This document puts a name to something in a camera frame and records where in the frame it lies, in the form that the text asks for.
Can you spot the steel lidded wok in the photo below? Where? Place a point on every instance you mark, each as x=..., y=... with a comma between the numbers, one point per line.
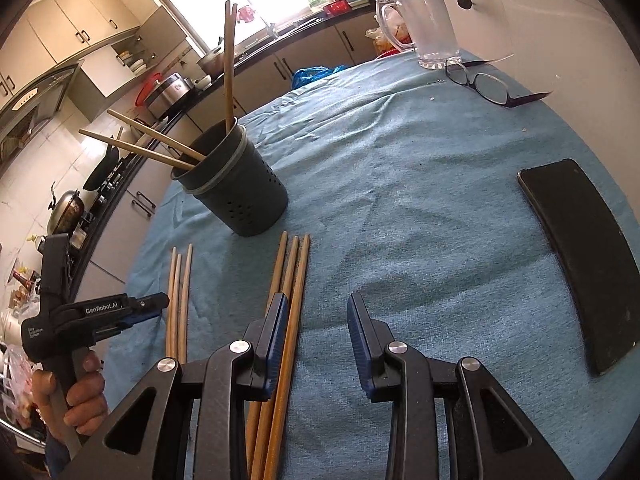
x=67, y=207

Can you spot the black utensil holder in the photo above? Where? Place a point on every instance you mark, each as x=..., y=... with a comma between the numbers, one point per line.
x=240, y=190

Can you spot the beige lower kitchen cabinets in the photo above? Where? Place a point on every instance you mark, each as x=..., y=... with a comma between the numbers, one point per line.
x=300, y=55

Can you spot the dark sauce bottle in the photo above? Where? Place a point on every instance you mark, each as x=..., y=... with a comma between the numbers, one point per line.
x=25, y=285

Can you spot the red box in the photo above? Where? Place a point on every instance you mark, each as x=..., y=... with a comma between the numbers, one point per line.
x=336, y=8

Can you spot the brown cooking pot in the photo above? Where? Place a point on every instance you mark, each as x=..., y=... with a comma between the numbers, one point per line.
x=211, y=62

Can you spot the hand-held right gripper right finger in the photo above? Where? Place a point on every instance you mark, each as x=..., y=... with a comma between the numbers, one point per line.
x=360, y=340

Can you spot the sink faucet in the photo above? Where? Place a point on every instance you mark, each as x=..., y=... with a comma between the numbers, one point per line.
x=272, y=30

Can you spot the beige upper wall cabinets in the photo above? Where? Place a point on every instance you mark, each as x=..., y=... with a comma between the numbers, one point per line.
x=65, y=25

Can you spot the person's left hand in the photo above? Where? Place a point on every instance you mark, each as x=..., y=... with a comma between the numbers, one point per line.
x=90, y=395

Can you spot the black eyeglasses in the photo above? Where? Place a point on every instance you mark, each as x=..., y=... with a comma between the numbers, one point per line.
x=487, y=85

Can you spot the white bowl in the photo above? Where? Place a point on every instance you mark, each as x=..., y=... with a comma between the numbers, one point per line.
x=203, y=82

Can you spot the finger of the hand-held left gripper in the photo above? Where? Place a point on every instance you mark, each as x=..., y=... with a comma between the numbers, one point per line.
x=150, y=305

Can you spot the steel rice cooker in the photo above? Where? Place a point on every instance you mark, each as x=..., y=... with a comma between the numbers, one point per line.
x=170, y=92

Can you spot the open wall cabinet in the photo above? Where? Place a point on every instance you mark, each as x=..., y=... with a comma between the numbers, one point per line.
x=135, y=50

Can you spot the range hood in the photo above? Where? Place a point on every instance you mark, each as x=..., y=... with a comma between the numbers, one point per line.
x=35, y=105

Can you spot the gas stove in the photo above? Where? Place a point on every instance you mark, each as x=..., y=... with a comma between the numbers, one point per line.
x=107, y=190

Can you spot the pink hanging ornament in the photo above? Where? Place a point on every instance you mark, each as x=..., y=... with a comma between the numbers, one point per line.
x=246, y=14

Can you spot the pink plastic bag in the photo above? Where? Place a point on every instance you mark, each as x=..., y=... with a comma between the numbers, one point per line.
x=390, y=40

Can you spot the red plastic basin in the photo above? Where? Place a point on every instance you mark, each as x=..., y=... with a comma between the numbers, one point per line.
x=145, y=92

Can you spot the blue plastic bag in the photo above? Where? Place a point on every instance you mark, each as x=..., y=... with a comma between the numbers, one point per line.
x=320, y=76

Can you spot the black frying wok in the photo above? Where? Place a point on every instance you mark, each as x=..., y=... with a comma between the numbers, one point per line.
x=102, y=165

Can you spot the blue terry cloth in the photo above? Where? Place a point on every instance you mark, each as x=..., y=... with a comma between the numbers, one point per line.
x=400, y=210

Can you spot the black kitchen countertop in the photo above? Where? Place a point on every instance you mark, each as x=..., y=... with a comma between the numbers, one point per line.
x=260, y=52

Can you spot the black smartphone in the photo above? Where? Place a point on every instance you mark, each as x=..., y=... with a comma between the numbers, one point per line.
x=585, y=260

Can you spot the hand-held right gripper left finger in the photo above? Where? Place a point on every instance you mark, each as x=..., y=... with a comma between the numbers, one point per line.
x=277, y=330

